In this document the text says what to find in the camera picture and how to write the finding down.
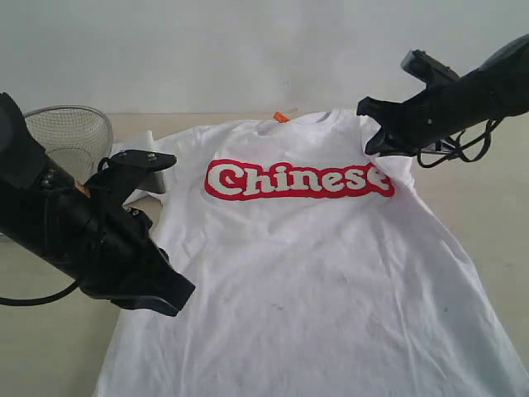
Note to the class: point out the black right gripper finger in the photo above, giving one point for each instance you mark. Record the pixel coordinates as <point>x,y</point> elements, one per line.
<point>381,144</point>

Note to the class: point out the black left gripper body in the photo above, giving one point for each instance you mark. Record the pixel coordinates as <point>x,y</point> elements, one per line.
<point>128,268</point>

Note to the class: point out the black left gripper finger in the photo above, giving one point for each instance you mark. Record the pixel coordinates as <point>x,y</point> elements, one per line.
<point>168,307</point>

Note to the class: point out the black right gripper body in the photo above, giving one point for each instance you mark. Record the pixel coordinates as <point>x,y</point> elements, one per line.
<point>424,119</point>

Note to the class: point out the white t-shirt red print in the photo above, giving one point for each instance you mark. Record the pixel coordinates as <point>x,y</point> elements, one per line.
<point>318,272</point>

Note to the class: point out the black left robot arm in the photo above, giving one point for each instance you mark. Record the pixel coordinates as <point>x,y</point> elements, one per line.
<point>83,230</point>

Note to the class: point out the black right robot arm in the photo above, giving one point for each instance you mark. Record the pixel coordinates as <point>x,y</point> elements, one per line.
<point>495,90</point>

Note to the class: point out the round metal mesh basket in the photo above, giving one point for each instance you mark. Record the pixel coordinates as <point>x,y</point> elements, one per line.
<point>74,137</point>

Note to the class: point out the orange garment tag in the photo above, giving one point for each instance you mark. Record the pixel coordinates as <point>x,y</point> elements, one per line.
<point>281,118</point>

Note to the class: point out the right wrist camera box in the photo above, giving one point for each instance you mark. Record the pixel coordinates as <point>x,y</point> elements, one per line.
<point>431,72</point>

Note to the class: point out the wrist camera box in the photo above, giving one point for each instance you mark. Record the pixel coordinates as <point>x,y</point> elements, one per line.
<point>131,170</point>
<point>431,72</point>

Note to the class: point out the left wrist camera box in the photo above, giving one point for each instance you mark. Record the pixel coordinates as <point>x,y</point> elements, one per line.
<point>131,170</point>

